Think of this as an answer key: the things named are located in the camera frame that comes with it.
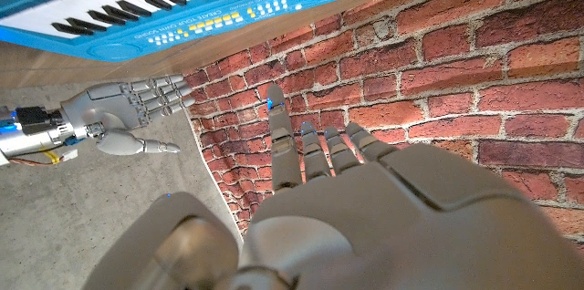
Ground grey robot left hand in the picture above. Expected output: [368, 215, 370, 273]
[81, 83, 584, 290]

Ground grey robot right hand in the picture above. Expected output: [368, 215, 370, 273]
[0, 74, 196, 160]

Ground red brick print backdrop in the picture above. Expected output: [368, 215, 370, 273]
[184, 0, 584, 254]

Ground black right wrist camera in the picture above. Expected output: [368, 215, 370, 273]
[0, 105, 65, 136]

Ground right wrist coloured wire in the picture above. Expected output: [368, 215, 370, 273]
[6, 145, 78, 167]

